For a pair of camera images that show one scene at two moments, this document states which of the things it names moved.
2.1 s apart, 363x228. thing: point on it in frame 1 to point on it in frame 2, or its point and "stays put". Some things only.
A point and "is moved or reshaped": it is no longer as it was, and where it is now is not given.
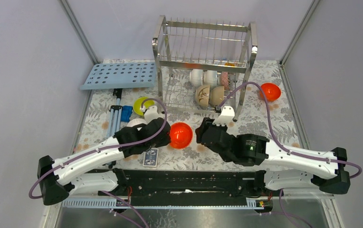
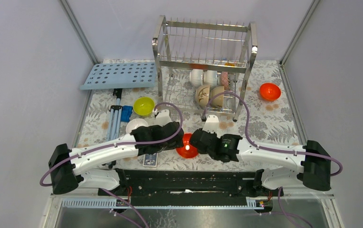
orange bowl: (181, 135) is moved or reshaped
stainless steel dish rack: (203, 67) stays put
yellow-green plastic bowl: (138, 103) stays put
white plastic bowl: (136, 121) stays put
